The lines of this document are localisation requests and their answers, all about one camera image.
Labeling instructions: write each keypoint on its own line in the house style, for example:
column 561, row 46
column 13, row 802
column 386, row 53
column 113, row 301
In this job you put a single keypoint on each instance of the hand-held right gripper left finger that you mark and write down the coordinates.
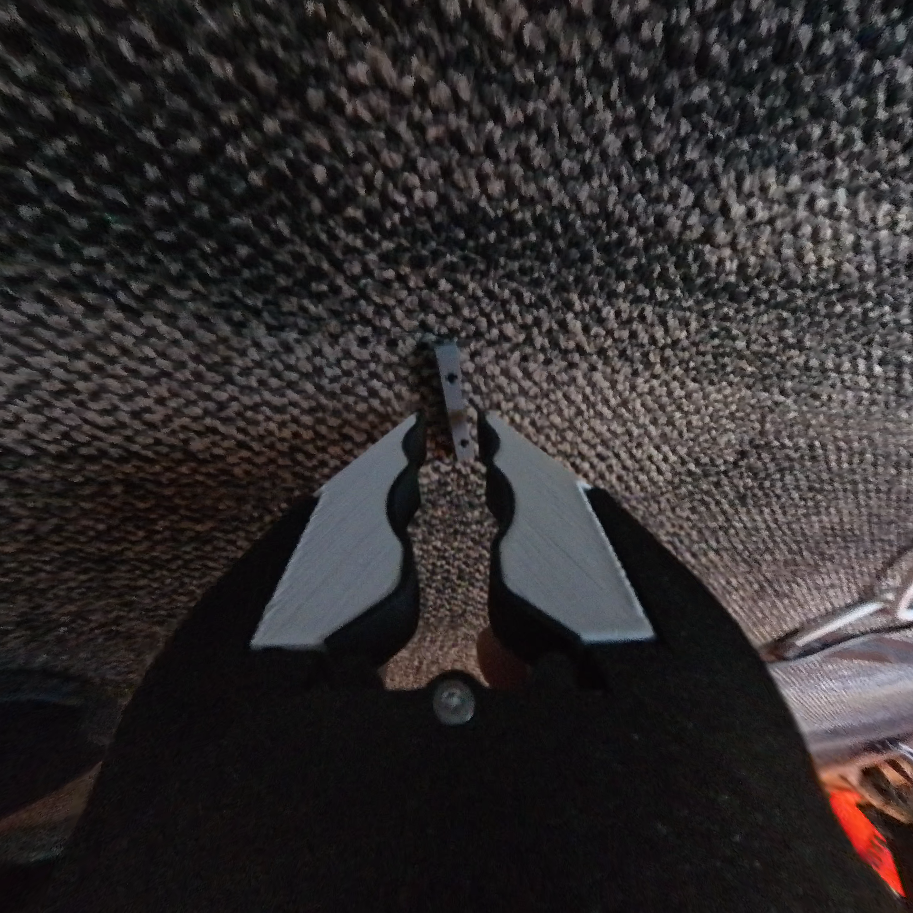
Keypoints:
column 342, row 556

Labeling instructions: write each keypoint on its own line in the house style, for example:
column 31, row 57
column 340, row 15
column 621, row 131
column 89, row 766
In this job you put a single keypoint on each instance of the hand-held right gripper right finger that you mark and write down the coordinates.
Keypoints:
column 563, row 563

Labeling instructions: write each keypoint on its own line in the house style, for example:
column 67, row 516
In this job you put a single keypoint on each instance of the grey thin perforated beam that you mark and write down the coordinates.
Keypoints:
column 451, row 385

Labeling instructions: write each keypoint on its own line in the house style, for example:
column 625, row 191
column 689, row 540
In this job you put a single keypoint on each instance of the red object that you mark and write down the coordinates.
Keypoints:
column 859, row 834

